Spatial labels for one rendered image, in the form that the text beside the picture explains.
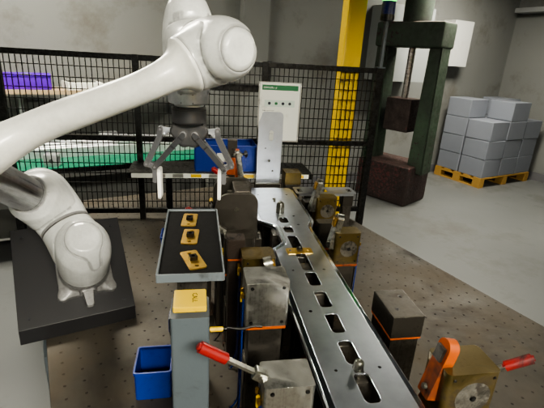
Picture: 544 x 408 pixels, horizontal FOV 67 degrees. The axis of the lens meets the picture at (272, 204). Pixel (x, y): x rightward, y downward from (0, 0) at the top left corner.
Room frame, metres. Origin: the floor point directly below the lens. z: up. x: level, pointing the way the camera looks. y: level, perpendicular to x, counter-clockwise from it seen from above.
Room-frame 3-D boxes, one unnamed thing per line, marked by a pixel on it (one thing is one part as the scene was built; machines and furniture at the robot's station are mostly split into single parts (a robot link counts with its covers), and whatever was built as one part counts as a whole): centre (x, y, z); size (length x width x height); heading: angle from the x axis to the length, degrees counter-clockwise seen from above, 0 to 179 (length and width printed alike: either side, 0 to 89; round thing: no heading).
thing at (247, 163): (2.05, 0.25, 1.10); 0.30 x 0.17 x 0.13; 101
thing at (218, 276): (0.91, 0.19, 1.16); 0.37 x 0.14 x 0.02; 11
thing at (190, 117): (0.92, 0.19, 1.43); 0.08 x 0.07 x 0.09; 96
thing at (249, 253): (1.01, 0.04, 0.89); 0.12 x 0.08 x 0.38; 101
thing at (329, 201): (1.64, -0.24, 0.87); 0.12 x 0.07 x 0.35; 101
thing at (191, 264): (0.80, 0.16, 1.17); 0.08 x 0.04 x 0.01; 28
